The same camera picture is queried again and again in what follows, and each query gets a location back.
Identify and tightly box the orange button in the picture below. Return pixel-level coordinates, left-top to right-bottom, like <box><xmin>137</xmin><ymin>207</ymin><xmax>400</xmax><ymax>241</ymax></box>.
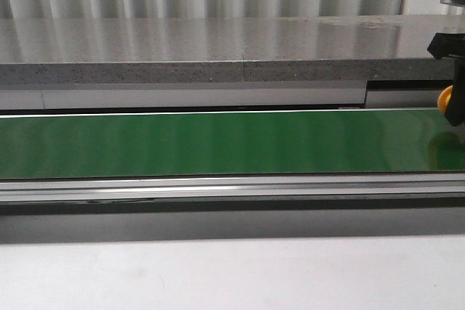
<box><xmin>437</xmin><ymin>85</ymin><xmax>453</xmax><ymax>115</ymax></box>

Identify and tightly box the aluminium conveyor frame rail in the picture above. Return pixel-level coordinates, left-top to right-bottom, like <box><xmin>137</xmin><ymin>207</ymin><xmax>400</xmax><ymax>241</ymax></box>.
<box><xmin>1</xmin><ymin>172</ymin><xmax>464</xmax><ymax>216</ymax></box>

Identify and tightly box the green conveyor belt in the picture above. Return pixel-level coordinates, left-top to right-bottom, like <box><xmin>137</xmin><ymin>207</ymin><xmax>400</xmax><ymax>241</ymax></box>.
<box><xmin>1</xmin><ymin>109</ymin><xmax>464</xmax><ymax>180</ymax></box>

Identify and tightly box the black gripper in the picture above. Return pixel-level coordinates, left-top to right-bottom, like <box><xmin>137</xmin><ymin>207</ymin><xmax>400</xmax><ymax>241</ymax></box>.
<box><xmin>427</xmin><ymin>33</ymin><xmax>465</xmax><ymax>126</ymax></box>

